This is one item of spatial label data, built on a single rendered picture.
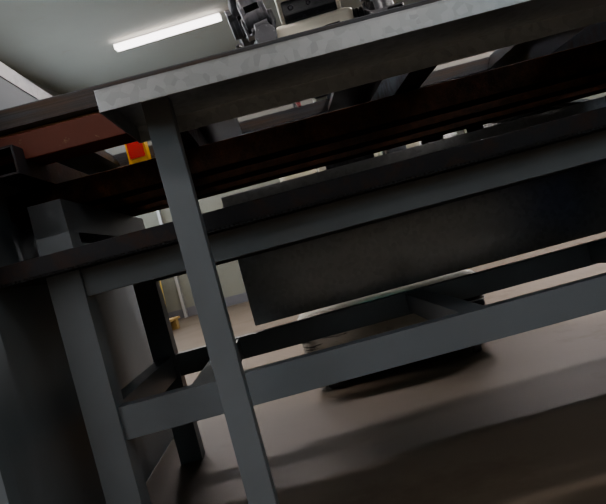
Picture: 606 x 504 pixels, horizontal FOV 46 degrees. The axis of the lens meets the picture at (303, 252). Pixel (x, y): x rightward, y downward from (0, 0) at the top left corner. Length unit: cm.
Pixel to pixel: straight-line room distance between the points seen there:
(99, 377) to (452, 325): 64
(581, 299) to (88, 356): 89
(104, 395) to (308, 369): 36
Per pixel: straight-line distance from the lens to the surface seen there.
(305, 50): 98
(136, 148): 188
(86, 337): 133
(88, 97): 134
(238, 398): 108
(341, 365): 130
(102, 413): 134
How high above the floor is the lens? 48
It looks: level
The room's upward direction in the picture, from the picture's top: 15 degrees counter-clockwise
